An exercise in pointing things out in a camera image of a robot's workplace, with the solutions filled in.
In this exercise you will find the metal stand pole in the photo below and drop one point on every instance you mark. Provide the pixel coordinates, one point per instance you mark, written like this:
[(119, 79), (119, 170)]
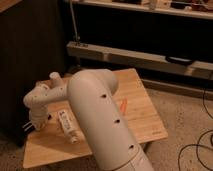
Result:
[(76, 35)]

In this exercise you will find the orange carrot toy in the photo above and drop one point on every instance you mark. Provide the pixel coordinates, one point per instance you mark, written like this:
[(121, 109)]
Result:
[(123, 106)]

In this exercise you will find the black handle on beam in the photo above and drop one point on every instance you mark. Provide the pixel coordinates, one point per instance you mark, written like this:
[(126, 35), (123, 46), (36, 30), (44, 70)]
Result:
[(181, 61)]

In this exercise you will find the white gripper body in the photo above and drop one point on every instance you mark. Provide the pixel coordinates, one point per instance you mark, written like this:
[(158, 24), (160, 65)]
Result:
[(38, 117)]

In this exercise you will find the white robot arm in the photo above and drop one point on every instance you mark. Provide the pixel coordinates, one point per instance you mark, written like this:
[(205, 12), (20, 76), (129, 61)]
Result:
[(90, 96)]

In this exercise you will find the long white shelf beam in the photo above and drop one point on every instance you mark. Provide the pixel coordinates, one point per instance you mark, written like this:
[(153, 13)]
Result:
[(196, 69)]

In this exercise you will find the white paper cup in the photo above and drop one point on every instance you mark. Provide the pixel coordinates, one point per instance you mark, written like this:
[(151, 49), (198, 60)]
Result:
[(55, 79)]

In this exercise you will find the upper wooden shelf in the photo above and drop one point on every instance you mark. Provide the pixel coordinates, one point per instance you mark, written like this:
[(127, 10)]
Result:
[(141, 8)]

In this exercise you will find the white tube with cap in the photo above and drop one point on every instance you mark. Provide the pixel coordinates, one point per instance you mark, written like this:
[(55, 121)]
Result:
[(67, 126)]

